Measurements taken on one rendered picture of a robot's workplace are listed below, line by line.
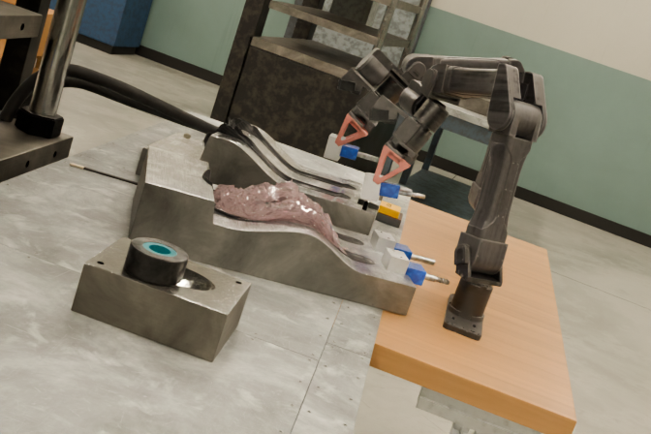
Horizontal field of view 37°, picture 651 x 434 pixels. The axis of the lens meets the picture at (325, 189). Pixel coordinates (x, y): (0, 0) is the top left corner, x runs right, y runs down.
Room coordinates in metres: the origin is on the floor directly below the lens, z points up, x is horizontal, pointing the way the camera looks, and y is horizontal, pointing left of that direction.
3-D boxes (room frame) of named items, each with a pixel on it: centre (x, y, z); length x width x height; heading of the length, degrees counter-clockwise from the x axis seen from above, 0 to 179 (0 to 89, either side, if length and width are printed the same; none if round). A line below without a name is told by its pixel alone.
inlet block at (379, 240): (1.82, -0.18, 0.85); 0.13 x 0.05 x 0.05; 103
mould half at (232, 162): (2.06, 0.13, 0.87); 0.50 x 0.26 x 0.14; 86
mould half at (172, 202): (1.70, 0.07, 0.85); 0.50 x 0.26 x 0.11; 103
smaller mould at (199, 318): (1.26, 0.16, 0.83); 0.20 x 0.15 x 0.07; 86
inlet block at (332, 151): (2.29, -0.04, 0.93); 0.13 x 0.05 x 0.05; 87
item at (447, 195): (6.51, -0.79, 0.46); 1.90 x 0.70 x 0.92; 168
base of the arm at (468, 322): (1.73, -0.32, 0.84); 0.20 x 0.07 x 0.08; 173
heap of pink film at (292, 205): (1.71, 0.07, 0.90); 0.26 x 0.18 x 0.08; 103
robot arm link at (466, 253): (1.74, -0.31, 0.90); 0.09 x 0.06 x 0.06; 120
